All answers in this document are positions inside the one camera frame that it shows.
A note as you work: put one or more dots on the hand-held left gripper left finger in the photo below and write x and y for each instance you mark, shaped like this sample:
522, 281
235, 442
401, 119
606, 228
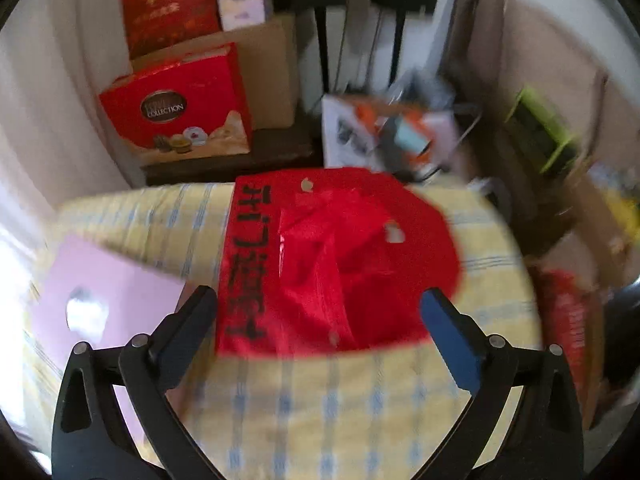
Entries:
187, 332

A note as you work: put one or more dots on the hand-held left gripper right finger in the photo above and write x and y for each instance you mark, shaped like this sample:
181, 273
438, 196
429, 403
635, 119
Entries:
450, 345

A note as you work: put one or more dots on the yellow plaid tablecloth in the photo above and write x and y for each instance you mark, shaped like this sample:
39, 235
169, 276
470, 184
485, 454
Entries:
350, 410

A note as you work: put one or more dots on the red printed shopping bag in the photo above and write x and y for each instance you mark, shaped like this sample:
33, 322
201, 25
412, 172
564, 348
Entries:
570, 320

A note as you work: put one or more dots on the dark wooden low table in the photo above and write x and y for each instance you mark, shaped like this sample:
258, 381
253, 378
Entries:
280, 155

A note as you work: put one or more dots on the light blue hair dryer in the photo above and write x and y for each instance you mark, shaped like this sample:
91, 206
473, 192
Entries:
407, 137

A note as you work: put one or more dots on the yellow cloth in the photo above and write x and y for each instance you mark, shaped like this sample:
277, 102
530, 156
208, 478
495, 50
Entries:
620, 210

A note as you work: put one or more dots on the green framed black cube device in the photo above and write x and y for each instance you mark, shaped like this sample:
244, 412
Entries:
540, 130

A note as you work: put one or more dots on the white photo-printed box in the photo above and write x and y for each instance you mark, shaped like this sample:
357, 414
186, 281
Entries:
332, 130

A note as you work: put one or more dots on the red cookie gift box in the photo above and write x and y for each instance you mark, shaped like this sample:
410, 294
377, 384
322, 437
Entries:
200, 85

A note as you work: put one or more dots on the orange bag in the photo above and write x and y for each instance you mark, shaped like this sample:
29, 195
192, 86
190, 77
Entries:
367, 110

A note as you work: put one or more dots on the white curtain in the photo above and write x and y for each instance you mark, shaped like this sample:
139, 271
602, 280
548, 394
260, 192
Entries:
50, 110

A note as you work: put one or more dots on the large brown cardboard box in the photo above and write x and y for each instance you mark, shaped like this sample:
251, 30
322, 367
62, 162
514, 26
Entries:
270, 75

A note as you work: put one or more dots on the beige sofa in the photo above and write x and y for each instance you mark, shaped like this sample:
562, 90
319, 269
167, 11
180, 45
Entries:
550, 50

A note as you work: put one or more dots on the tall red gift box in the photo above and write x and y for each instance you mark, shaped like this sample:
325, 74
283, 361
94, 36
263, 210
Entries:
170, 10

